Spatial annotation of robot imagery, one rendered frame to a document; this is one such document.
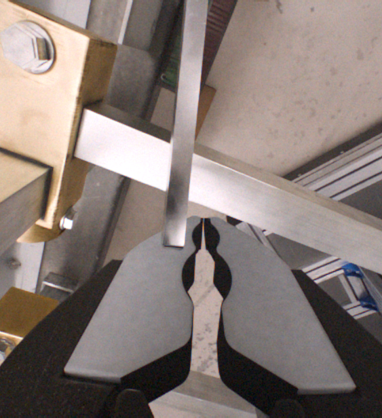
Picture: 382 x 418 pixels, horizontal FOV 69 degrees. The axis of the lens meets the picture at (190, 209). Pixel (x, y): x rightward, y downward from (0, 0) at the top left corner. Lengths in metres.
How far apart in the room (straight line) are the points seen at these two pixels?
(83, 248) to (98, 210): 0.07
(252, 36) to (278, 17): 0.09
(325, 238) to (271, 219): 0.04
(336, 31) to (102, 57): 0.96
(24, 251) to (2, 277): 0.09
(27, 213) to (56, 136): 0.05
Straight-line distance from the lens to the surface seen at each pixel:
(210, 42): 0.31
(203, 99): 0.93
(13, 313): 0.33
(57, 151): 0.17
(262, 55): 1.02
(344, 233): 0.21
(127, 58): 0.31
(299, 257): 1.06
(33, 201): 0.18
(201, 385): 0.37
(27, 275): 0.61
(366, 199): 1.02
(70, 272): 0.45
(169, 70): 0.31
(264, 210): 0.18
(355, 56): 1.12
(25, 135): 0.18
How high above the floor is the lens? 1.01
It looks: 62 degrees down
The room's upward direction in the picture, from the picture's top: 175 degrees counter-clockwise
